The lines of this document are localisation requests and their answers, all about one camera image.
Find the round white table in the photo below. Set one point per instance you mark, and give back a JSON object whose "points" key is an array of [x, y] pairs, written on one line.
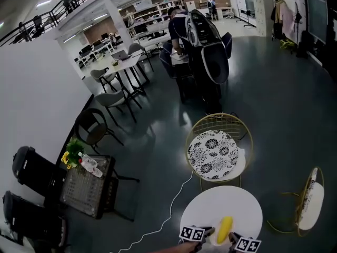
{"points": [[221, 202]]}

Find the yellow banana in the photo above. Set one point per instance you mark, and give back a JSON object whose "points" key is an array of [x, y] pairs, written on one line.
{"points": [[225, 229]]}

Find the grey chair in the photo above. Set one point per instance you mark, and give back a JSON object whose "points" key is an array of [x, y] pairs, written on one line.
{"points": [[135, 49], [97, 74], [110, 99]]}

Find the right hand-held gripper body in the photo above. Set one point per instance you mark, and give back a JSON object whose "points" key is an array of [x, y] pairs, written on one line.
{"points": [[248, 244]]}

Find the silver laptop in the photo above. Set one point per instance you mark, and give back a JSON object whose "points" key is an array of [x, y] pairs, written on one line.
{"points": [[119, 54]]}

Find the white table with black legs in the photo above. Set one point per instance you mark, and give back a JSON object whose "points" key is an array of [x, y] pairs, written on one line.
{"points": [[123, 63]]}

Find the white locker cabinet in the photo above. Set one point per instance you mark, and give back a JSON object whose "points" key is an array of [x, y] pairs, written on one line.
{"points": [[263, 12]]}

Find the coat rack with clothes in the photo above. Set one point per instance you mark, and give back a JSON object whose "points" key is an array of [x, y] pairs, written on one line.
{"points": [[284, 16]]}

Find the white plate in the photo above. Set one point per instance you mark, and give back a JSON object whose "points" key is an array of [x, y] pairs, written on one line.
{"points": [[213, 238]]}

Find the person's left forearm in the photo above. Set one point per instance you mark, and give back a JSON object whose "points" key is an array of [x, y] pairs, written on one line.
{"points": [[181, 249]]}

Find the black round-back chair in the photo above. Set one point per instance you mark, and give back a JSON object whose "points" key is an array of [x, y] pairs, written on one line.
{"points": [[94, 132]]}

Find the clear water bottle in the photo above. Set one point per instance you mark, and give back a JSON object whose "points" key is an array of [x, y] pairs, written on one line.
{"points": [[90, 166]]}

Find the sunflower plant pot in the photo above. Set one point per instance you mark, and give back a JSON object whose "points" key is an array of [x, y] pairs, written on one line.
{"points": [[75, 149]]}

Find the yellow-green bag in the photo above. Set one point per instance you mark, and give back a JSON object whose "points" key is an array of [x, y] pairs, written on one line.
{"points": [[287, 44]]}

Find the dark blue chair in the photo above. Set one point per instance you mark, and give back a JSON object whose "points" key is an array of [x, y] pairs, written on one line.
{"points": [[168, 62], [227, 42]]}

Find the rolling whiteboard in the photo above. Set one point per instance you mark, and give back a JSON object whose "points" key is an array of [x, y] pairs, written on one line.
{"points": [[241, 3]]}

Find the floral back cushion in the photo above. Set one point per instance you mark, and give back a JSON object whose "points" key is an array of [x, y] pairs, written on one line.
{"points": [[313, 175]]}

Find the black glass side table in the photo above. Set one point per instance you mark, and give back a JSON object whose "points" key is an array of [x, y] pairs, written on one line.
{"points": [[84, 191]]}

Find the black hard case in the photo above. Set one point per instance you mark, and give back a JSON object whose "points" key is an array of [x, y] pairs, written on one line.
{"points": [[37, 167], [31, 217]]}

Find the marble-top table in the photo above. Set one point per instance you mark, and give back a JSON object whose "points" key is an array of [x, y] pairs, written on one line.
{"points": [[180, 58]]}

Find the white seat cushion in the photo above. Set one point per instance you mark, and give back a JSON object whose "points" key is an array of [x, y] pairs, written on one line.
{"points": [[313, 207], [241, 162]]}

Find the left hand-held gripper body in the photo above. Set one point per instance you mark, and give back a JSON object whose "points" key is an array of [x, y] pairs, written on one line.
{"points": [[191, 233]]}

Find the floral round seat cushion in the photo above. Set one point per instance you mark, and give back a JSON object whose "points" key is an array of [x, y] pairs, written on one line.
{"points": [[213, 154]]}

